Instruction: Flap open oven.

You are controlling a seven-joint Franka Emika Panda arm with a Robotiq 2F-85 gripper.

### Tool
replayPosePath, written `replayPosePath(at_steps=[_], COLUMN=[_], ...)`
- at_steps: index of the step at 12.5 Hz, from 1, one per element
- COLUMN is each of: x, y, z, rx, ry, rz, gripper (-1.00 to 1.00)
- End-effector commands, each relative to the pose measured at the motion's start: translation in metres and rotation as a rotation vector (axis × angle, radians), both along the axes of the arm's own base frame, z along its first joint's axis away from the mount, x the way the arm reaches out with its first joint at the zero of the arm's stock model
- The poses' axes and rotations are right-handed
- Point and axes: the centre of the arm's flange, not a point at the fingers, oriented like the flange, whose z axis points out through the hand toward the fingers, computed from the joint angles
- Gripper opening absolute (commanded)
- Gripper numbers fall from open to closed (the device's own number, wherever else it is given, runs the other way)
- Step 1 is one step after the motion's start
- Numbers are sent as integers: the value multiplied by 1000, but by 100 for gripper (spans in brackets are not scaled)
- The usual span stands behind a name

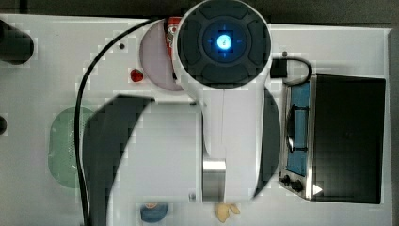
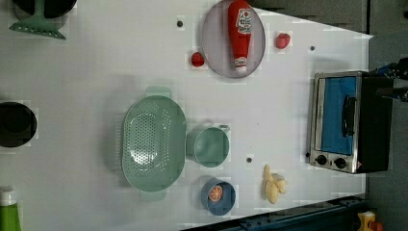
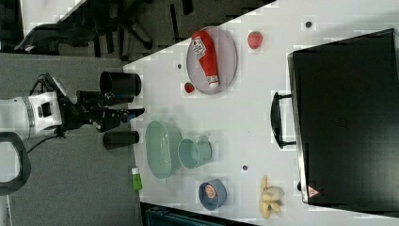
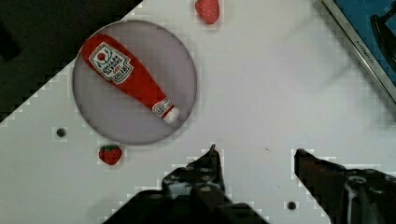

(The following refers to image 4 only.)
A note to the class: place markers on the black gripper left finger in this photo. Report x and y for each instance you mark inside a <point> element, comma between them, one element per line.
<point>205,171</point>

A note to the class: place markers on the light red toy strawberry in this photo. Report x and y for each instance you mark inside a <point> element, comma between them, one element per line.
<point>207,10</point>

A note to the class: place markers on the dark red toy strawberry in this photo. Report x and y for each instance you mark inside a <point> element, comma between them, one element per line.
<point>110,154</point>

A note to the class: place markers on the silver black toaster oven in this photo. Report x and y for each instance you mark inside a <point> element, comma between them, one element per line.
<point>369,25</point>

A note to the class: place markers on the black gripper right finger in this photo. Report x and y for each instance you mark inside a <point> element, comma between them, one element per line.
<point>348,196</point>

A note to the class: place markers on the grey round plate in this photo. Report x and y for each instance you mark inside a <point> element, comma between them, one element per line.
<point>119,117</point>

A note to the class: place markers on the red ketchup bottle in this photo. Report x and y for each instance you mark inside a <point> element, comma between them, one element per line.
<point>114,63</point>

